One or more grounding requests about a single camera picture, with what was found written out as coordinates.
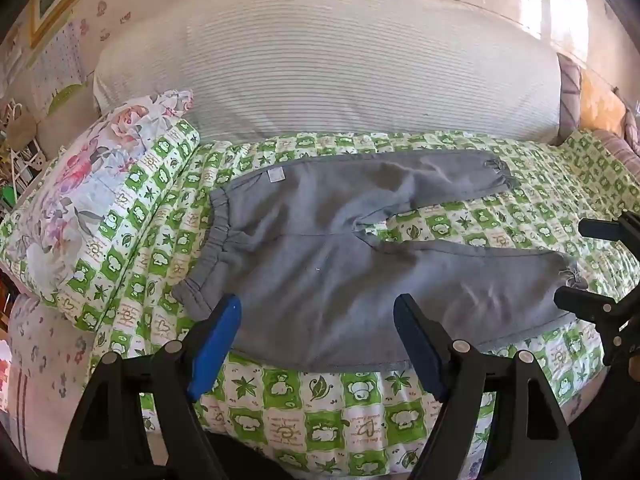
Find green patterned blanket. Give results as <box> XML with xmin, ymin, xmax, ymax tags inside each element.
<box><xmin>0</xmin><ymin>119</ymin><xmax>640</xmax><ymax>480</ymax></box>

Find pink striped cushion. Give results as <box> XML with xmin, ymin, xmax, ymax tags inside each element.
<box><xmin>599</xmin><ymin>109</ymin><xmax>640</xmax><ymax>183</ymax></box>

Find grey pants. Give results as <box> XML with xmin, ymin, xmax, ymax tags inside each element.
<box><xmin>172</xmin><ymin>148</ymin><xmax>590</xmax><ymax>373</ymax></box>

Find pink floral bed sheet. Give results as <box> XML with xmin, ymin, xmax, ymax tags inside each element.
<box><xmin>6</xmin><ymin>294</ymin><xmax>171</xmax><ymax>467</ymax></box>

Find orange cushion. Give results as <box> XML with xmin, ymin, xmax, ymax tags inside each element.
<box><xmin>579</xmin><ymin>67</ymin><xmax>627</xmax><ymax>137</ymax></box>

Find wall chart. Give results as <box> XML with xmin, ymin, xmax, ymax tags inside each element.
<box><xmin>29</xmin><ymin>19</ymin><xmax>87</xmax><ymax>113</ymax></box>

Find floral pillow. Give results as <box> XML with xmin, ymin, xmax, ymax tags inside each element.
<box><xmin>2</xmin><ymin>89</ymin><xmax>195</xmax><ymax>306</ymax></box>

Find purple plaid cushion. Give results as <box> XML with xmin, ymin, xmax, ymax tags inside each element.
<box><xmin>556</xmin><ymin>52</ymin><xmax>584</xmax><ymax>145</ymax></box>

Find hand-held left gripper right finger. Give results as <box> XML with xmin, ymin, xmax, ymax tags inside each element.
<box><xmin>393</xmin><ymin>293</ymin><xmax>585</xmax><ymax>480</ymax></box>

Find gold picture frame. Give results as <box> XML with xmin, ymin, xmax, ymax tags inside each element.
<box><xmin>26</xmin><ymin>0</ymin><xmax>128</xmax><ymax>50</ymax></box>

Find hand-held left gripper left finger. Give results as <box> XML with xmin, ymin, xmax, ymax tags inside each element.
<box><xmin>57</xmin><ymin>293</ymin><xmax>243</xmax><ymax>480</ymax></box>

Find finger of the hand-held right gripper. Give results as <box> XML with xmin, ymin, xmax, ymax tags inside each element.
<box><xmin>578</xmin><ymin>209</ymin><xmax>640</xmax><ymax>242</ymax></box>
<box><xmin>553</xmin><ymin>284</ymin><xmax>640</xmax><ymax>367</ymax></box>

